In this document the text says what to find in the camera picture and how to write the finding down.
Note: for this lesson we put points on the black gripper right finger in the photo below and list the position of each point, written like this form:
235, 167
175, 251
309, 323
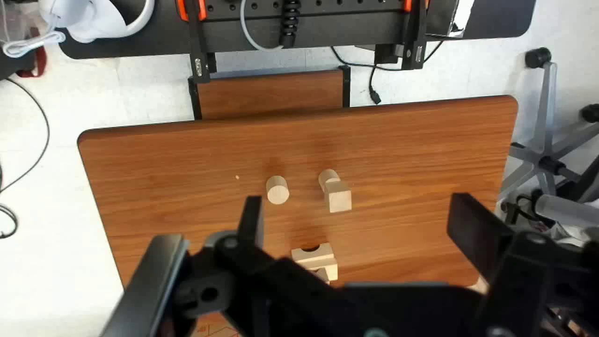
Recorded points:
480, 225

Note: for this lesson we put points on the grey office chair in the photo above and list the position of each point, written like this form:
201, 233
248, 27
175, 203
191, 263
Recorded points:
545, 100

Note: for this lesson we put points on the wooden arch block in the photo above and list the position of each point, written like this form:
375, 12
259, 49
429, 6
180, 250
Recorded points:
315, 255

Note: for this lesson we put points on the large wooden cube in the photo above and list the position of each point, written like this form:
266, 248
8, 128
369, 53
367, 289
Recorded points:
339, 201

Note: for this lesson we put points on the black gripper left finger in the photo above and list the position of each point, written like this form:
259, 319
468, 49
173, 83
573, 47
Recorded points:
253, 225

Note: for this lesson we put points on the wooden cylinder block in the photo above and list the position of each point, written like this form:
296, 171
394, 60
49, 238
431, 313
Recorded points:
278, 192
326, 177

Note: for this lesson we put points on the wooden lower table shelf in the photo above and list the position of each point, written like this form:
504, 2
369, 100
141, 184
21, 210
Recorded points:
268, 94

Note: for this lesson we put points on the white VR controller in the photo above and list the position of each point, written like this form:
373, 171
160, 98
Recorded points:
94, 19

